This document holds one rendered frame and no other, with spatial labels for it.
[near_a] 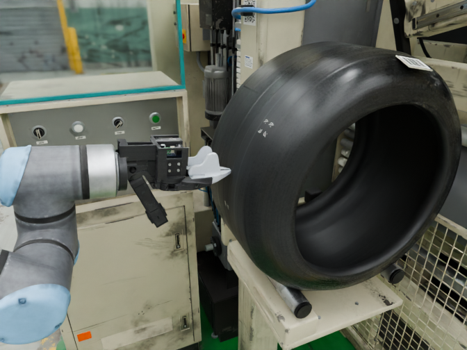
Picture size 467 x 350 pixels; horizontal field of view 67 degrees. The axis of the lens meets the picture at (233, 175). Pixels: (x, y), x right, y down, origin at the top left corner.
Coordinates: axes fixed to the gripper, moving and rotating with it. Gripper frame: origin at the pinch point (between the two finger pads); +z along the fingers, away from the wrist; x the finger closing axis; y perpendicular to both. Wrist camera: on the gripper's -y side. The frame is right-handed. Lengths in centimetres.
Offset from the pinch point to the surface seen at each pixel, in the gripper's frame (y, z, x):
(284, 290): -28.9, 16.7, -5.1
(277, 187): 2.2, 5.5, -11.1
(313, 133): 11.9, 10.5, -11.2
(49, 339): -129, -45, 90
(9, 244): -133, -74, 186
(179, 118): -5, 7, 58
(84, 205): -36, -25, 58
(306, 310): -30.0, 19.1, -11.2
